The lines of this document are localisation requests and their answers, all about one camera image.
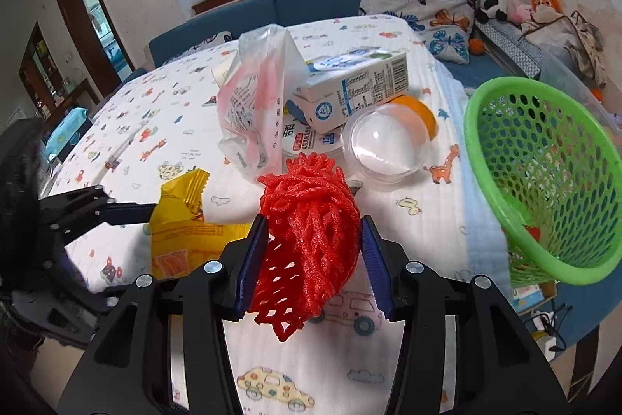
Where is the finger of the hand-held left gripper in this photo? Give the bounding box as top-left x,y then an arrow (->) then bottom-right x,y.
46,245 -> 127,313
39,184 -> 159,248

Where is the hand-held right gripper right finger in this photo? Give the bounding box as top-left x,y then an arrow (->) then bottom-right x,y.
360,215 -> 571,415

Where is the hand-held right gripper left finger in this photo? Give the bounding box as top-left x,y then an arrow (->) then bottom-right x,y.
58,215 -> 270,415

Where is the yellow snack packet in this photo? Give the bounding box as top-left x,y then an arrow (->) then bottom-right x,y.
146,169 -> 253,282

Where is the red foam net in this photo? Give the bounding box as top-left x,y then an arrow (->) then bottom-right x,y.
248,152 -> 363,343

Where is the green plastic basket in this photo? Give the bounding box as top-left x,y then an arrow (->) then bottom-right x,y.
461,77 -> 622,287

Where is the light blue cloth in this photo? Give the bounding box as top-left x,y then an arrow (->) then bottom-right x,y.
44,108 -> 91,160

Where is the white cartoon printed blanket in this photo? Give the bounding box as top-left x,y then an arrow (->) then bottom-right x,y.
39,14 -> 516,415

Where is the clear and orange capsule ball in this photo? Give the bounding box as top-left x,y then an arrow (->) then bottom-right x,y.
340,95 -> 438,185

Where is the clear plastic bag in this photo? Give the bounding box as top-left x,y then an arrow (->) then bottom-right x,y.
214,23 -> 312,185

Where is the printed paper box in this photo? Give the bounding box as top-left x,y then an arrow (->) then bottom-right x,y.
509,280 -> 559,315

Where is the white milk carton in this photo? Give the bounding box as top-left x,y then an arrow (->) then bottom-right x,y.
287,47 -> 410,136

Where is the white power strip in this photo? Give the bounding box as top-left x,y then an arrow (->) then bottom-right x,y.
531,313 -> 567,361

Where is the checkered trim cloth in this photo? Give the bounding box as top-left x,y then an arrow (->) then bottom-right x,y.
476,21 -> 542,78

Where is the butterfly print pillow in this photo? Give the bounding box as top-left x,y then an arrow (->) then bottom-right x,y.
358,0 -> 479,66

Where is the blue sofa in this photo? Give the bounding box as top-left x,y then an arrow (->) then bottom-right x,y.
124,0 -> 603,348

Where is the clear plastic storage box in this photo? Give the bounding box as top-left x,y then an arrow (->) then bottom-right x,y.
535,46 -> 618,124

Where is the beige cloth bag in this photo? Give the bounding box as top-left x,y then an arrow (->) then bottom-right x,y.
522,11 -> 608,88

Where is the orange plush fox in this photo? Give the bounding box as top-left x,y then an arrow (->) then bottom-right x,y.
529,0 -> 564,22

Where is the brown wooden door frame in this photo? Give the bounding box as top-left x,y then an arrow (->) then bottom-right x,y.
53,0 -> 134,90

